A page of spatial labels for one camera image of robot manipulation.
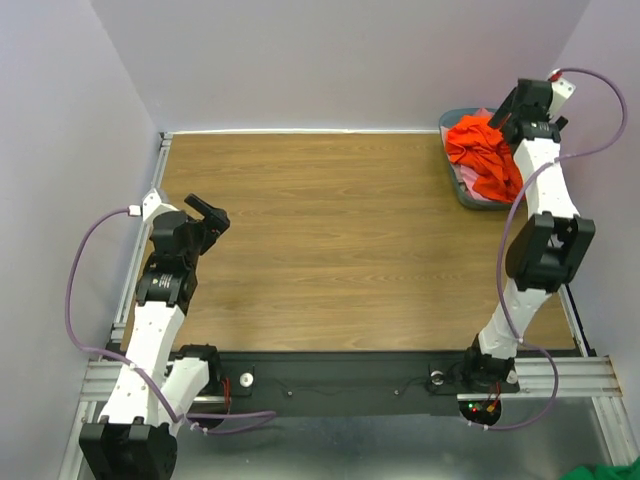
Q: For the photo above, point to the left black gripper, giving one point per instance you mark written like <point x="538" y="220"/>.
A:
<point x="212" y="226"/>

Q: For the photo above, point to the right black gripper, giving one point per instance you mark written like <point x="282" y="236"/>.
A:
<point x="513" y="120"/>

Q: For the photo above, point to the orange t shirt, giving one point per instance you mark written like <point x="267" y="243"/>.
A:
<point x="472" y="143"/>

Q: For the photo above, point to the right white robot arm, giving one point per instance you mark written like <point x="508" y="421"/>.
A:
<point x="549" y="248"/>

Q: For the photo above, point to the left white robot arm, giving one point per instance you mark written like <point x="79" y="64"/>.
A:
<point x="135" y="436"/>

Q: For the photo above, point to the dusty pink t shirt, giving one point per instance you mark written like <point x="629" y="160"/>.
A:
<point x="484" y="113"/>

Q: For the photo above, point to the teal laundry basket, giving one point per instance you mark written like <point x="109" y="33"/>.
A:
<point x="447" y="120"/>

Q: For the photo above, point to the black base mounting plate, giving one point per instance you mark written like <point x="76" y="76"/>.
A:
<point x="404" y="364"/>

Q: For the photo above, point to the green cloth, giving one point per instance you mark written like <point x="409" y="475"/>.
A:
<point x="602" y="472"/>

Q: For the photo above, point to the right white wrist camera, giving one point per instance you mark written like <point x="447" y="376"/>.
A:
<point x="562" y="90"/>

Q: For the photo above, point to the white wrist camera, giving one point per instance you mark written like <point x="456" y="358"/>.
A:
<point x="154" y="203"/>
<point x="562" y="90"/>

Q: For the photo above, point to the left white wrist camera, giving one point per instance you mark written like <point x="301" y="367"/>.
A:
<point x="154" y="203"/>

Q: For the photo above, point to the right aluminium side rail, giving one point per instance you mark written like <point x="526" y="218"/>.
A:
<point x="575" y="323"/>

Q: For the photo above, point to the aluminium frame rail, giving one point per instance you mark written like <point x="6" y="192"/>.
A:
<point x="567" y="377"/>

